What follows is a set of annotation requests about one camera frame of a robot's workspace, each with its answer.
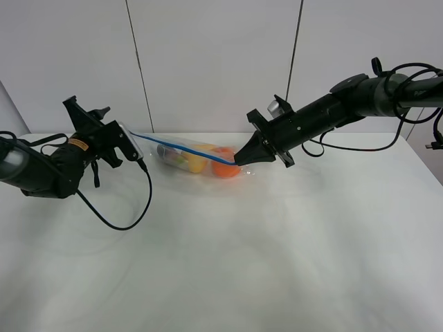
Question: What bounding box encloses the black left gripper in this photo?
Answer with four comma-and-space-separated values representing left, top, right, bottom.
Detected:
62, 96, 123, 168

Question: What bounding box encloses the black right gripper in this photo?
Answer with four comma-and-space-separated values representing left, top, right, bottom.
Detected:
234, 95, 295, 167

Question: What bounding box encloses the clear zip bag blue strip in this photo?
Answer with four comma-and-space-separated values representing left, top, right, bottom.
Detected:
132, 131, 255, 180

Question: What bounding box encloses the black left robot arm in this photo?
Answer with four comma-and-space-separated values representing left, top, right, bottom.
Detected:
1, 96, 132, 199

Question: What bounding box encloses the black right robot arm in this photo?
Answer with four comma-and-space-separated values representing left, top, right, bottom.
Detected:
234, 73, 442, 167

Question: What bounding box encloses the orange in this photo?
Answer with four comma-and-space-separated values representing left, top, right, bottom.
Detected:
211, 147, 241, 178

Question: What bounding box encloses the yellow pear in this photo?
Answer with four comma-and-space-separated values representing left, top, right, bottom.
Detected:
186, 154, 208, 174

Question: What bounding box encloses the purple eggplant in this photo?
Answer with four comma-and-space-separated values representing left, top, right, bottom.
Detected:
156, 144, 188, 167

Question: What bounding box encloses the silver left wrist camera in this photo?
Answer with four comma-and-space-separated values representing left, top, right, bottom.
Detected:
118, 122, 143, 162

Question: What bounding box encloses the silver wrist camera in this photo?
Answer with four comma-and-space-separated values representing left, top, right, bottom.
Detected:
267, 100, 284, 118
118, 122, 143, 162

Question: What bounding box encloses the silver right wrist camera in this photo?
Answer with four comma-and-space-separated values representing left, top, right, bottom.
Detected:
267, 100, 284, 118

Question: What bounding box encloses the black left camera cable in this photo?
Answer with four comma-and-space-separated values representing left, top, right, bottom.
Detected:
78, 158, 153, 231

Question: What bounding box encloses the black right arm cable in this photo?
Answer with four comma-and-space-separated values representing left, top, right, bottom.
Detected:
300, 57, 443, 158

